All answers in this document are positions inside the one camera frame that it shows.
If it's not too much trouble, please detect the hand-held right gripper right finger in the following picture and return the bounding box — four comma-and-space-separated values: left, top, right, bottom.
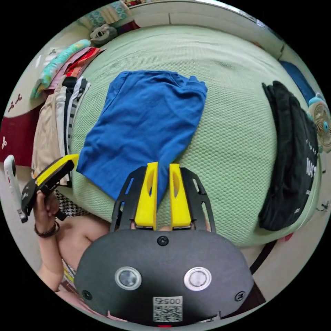
169, 163, 193, 227

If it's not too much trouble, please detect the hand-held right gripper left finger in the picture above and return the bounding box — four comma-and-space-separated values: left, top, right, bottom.
134, 162, 159, 231

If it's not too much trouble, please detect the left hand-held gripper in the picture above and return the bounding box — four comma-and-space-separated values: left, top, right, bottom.
20, 154, 80, 222

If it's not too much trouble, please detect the blue t-shirt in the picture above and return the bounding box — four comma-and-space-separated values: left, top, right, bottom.
76, 70, 208, 208

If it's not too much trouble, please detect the person's left forearm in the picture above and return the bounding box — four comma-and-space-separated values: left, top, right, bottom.
34, 221, 64, 292

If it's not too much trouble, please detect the black shirt with a print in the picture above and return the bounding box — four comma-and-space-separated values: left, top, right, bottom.
258, 80, 319, 232

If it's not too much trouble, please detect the person's right hand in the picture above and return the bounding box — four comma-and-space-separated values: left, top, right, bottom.
130, 211, 211, 232

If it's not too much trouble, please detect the person's left hand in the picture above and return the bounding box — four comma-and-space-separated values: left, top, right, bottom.
33, 190, 61, 229

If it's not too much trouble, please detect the pile of clothes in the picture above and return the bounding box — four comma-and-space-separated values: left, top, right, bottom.
29, 39, 107, 187

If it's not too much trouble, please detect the dark red blanket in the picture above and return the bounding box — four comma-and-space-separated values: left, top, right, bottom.
0, 107, 42, 167

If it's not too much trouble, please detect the person's body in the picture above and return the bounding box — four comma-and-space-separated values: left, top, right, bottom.
53, 190, 114, 305

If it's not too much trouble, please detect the bed with green mat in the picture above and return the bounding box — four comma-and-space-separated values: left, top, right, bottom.
69, 24, 323, 248

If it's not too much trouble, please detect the grey plush toy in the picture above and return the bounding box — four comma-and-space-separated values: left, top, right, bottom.
89, 23, 118, 48

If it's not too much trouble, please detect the fan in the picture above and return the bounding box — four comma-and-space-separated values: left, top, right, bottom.
307, 92, 331, 153

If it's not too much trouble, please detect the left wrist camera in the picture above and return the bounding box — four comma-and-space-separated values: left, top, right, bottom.
3, 154, 28, 223

